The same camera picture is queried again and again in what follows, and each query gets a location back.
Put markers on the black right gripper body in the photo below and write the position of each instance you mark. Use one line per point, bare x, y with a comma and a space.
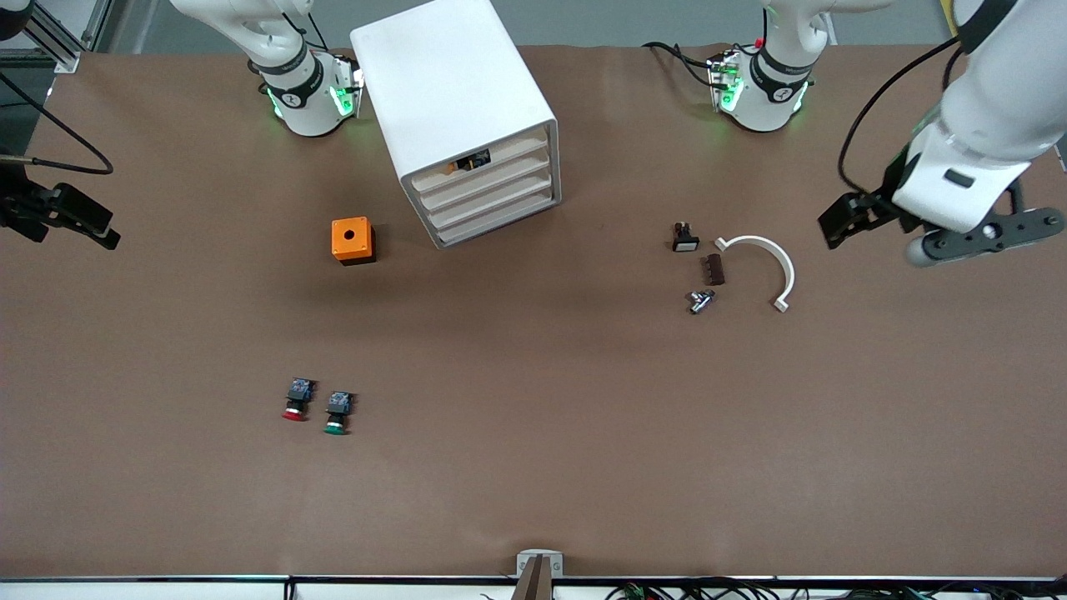
18, 205

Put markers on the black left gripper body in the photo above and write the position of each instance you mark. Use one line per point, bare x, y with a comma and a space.
880, 202

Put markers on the yellow push button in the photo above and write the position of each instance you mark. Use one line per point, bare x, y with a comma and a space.
471, 162

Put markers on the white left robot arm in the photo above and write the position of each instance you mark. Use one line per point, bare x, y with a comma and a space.
984, 125

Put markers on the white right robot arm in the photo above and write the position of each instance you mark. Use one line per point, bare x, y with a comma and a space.
292, 79

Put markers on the green-lit arm base panel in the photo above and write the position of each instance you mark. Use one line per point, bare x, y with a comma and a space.
725, 79
346, 83

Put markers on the orange button box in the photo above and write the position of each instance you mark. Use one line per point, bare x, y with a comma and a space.
350, 239

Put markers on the red push button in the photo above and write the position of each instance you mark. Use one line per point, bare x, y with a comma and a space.
297, 400

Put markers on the green push button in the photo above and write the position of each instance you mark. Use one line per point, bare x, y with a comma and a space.
337, 413

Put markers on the brown terminal block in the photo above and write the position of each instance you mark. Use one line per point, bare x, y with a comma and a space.
714, 269

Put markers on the white curved plastic bracket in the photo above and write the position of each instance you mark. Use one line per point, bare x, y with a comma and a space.
779, 258

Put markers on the black square white-faced switch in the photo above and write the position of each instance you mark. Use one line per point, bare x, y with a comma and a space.
683, 239

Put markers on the aluminium frame profile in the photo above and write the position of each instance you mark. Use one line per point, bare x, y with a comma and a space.
71, 42

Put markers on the grey metal table bracket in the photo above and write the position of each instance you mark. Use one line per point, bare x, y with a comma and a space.
525, 558

